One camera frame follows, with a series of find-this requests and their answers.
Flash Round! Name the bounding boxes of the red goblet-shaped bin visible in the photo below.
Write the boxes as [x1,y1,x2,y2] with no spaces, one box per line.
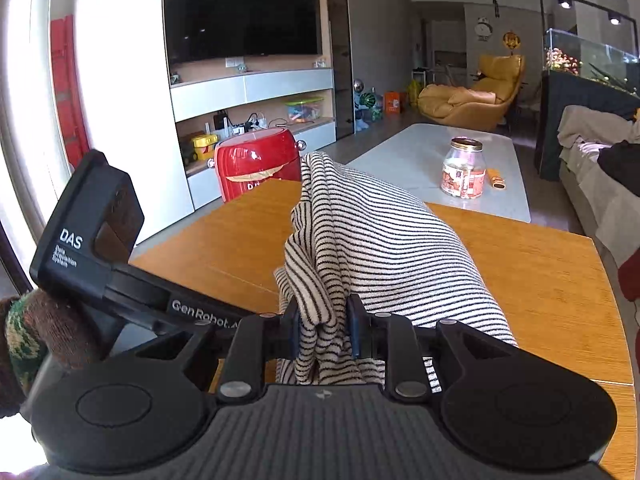
[207,127,306,204]

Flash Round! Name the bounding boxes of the television cabinet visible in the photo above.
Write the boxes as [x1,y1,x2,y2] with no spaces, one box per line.
[167,55,338,211]

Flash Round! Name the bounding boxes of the grey coffee table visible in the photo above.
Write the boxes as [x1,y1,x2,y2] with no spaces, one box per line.
[345,122,532,224]

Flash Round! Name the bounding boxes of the plastic container green lid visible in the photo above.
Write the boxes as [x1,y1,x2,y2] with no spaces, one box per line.
[285,98,323,123]

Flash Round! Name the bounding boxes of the yellow toy container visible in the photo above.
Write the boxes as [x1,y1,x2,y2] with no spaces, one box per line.
[182,134,221,163]

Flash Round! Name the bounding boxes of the black tank cabinet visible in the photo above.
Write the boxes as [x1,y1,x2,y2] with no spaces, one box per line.
[535,70,640,183]

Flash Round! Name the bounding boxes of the striped shirt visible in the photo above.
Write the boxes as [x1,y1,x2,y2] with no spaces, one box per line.
[272,150,518,393]

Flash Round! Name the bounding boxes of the red rack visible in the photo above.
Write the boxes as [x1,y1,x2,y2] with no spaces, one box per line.
[50,16,91,161]

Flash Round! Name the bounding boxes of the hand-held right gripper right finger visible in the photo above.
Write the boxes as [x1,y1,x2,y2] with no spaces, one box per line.
[346,293,522,401]

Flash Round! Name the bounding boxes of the black garment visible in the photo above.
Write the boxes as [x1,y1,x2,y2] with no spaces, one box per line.
[597,141,640,183]

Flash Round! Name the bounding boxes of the black television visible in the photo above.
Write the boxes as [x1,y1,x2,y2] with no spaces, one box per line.
[162,0,323,66]

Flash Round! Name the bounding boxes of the yellow lounge chair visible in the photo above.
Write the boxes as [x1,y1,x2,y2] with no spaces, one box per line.
[417,53,527,132]

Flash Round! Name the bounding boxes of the glass fish tank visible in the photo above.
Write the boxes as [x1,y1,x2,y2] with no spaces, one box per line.
[542,27,640,96]

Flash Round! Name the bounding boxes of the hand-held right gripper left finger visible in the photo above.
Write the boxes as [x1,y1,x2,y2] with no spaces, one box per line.
[134,304,303,401]

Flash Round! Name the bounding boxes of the person's left hand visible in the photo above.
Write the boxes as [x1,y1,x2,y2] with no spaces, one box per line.
[25,291,104,367]

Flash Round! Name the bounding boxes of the red knit garment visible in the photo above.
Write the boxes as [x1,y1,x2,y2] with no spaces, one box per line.
[617,247,640,303]

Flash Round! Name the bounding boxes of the glass jar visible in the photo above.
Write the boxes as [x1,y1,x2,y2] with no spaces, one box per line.
[440,136,487,200]

